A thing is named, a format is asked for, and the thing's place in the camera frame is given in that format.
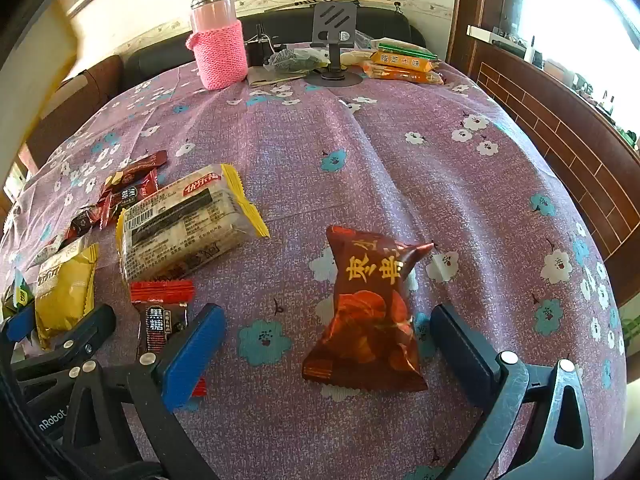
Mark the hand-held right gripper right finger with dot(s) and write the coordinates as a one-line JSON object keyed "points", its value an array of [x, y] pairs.
{"points": [[460, 345]]}

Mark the clear cracker packet yellow ends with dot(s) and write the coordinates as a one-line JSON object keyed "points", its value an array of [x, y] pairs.
{"points": [[185, 230]]}

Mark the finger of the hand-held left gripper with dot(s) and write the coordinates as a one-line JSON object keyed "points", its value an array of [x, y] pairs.
{"points": [[20, 321], [85, 327]]}

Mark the brown armchair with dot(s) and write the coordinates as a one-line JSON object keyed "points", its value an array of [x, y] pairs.
{"points": [[85, 95]]}

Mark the orange packet green stripe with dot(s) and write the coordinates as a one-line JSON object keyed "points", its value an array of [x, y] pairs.
{"points": [[402, 60]]}

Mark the white plastic bag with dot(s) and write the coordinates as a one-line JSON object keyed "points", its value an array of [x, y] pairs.
{"points": [[356, 57]]}

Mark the gold snack packet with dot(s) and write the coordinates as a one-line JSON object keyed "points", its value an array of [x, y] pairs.
{"points": [[62, 295]]}

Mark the white snack packet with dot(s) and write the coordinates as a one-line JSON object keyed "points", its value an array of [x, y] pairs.
{"points": [[55, 255]]}

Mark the small dark candy packet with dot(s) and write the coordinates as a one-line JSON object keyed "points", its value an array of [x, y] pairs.
{"points": [[80, 222]]}

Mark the pink knit-sleeved thermos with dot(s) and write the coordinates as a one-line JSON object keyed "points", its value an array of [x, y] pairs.
{"points": [[220, 50]]}

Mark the dark green plastic bag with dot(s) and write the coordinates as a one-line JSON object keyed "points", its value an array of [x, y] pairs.
{"points": [[295, 60]]}

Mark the grey phone stand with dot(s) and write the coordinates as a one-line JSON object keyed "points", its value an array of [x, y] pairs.
{"points": [[332, 20]]}

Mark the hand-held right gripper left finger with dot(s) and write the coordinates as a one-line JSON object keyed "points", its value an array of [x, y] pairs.
{"points": [[192, 355]]}

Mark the brown paper sheet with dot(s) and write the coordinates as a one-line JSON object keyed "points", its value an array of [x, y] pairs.
{"points": [[267, 77]]}

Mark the dark red candy packet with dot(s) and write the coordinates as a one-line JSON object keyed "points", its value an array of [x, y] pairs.
{"points": [[145, 162]]}

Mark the purple floral tablecloth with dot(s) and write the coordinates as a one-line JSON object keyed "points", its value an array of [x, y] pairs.
{"points": [[400, 185]]}

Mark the red candy packet black label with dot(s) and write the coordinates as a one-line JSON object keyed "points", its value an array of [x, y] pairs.
{"points": [[127, 195]]}

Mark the small red black candy packet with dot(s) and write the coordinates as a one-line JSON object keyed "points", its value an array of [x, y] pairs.
{"points": [[157, 320]]}

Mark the green snack packet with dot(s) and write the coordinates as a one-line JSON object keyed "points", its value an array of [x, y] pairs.
{"points": [[17, 300]]}

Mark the black leather sofa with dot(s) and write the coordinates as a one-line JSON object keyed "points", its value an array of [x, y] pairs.
{"points": [[165, 55]]}

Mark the red-brown snack packet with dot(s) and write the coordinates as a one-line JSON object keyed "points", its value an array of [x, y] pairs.
{"points": [[370, 320]]}

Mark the white box on ledge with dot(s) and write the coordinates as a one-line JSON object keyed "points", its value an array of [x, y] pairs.
{"points": [[492, 40]]}

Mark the orange snack packet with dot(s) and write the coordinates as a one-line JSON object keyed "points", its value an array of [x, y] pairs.
{"points": [[400, 77]]}

